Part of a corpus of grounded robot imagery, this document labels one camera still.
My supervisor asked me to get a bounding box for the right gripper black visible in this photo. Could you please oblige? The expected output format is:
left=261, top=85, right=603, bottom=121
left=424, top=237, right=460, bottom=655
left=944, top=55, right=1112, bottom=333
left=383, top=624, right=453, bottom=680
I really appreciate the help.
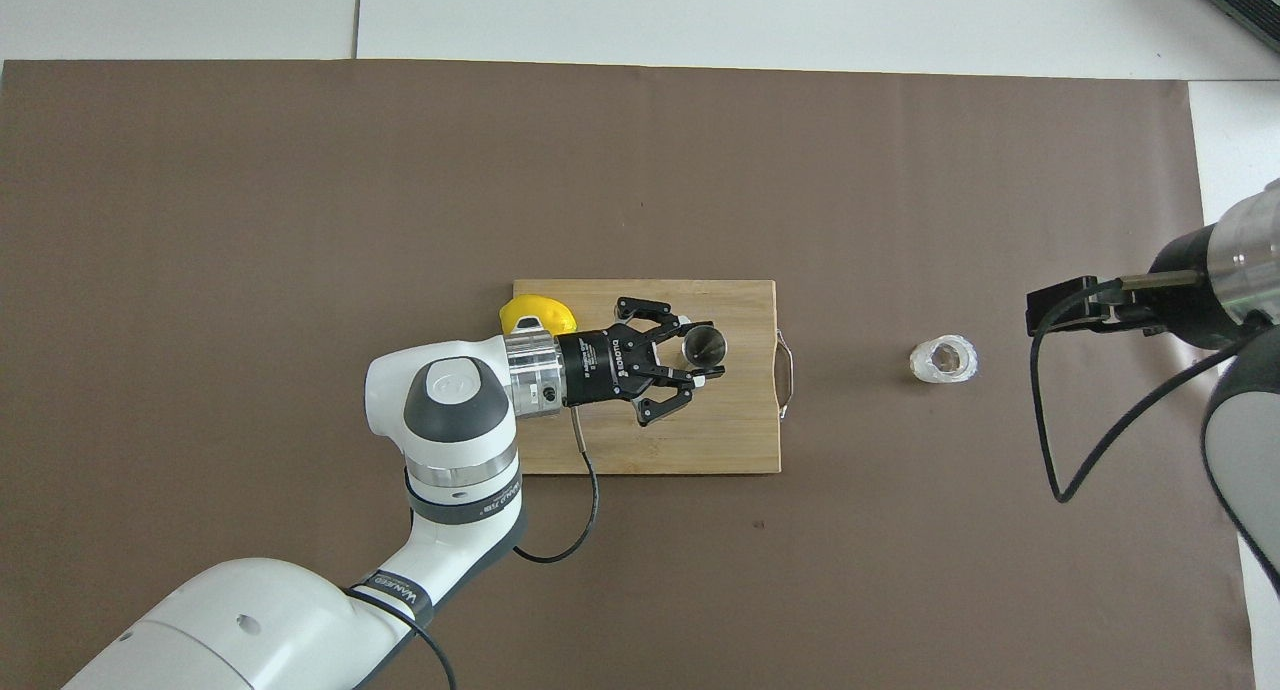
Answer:
left=1025, top=223, right=1246, bottom=351

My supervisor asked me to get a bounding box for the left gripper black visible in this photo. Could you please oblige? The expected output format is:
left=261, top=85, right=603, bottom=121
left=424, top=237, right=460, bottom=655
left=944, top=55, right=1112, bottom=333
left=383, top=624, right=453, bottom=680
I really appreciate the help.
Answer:
left=555, top=297, right=727, bottom=428

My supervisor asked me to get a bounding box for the steel double jigger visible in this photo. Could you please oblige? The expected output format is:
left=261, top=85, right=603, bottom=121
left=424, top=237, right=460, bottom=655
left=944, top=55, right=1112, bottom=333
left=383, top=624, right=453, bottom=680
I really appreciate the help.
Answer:
left=682, top=325, right=729, bottom=369

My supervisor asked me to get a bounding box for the clear plastic cup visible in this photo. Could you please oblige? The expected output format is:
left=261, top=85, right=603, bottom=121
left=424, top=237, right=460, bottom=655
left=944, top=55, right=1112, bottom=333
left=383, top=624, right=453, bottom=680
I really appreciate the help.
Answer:
left=909, top=334, right=979, bottom=384

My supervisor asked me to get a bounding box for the wooden cutting board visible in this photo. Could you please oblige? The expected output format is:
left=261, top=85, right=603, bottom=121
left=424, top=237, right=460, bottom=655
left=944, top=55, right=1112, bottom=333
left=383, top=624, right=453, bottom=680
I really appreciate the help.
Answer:
left=508, top=278, right=796, bottom=476

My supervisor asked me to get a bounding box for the yellow lemon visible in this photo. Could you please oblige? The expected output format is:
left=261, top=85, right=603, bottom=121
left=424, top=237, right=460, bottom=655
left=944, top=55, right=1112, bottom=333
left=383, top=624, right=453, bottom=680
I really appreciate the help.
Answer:
left=499, top=293, right=579, bottom=337

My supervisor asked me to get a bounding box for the brown table mat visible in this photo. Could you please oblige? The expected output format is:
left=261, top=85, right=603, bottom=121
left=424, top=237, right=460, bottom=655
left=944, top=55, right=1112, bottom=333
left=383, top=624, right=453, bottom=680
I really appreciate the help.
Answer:
left=0, top=58, right=1257, bottom=690

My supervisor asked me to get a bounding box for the grey ribbed device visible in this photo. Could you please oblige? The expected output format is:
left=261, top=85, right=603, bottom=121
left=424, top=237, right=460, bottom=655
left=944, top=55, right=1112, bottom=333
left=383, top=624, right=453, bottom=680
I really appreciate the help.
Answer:
left=1203, top=0, right=1280, bottom=53

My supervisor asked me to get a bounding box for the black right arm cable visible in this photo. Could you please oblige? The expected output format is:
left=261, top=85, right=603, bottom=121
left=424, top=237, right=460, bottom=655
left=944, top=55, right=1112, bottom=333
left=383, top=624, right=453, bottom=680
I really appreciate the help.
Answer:
left=1030, top=275, right=1280, bottom=503

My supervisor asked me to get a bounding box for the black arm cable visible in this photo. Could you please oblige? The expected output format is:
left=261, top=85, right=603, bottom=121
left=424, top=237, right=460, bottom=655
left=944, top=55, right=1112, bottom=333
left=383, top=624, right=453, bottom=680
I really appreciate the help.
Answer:
left=1030, top=275, right=1280, bottom=503
left=345, top=408, right=601, bottom=690

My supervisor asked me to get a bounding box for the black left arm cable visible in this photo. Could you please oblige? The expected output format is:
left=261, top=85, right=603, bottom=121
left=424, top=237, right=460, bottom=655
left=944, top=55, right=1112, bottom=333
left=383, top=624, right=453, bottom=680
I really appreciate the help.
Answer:
left=345, top=408, right=601, bottom=690

